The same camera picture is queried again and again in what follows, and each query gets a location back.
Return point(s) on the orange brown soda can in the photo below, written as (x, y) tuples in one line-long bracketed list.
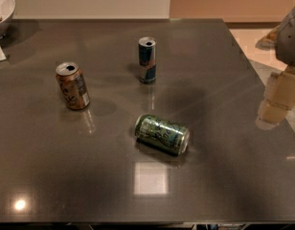
[(72, 85)]

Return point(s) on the green soda can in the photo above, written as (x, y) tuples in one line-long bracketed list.
[(162, 134)]

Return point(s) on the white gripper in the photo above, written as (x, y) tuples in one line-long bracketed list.
[(289, 40)]

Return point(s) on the blue silver energy drink can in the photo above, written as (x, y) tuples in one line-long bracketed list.
[(147, 59)]

